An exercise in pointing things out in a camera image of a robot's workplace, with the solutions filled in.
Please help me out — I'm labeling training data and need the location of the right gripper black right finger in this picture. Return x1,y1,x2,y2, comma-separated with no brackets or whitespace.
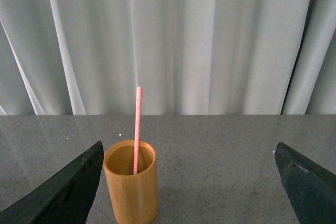
275,142,335,223

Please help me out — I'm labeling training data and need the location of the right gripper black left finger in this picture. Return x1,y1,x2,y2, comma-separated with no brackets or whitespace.
1,141,104,223

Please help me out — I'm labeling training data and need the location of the pink chopstick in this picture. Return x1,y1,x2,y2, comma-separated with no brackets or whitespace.
133,86,142,175

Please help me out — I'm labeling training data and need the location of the bamboo chopstick holder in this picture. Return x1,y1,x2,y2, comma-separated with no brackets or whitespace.
103,140,159,223

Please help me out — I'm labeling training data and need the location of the white pleated curtain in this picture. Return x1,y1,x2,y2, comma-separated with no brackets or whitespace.
1,0,335,115

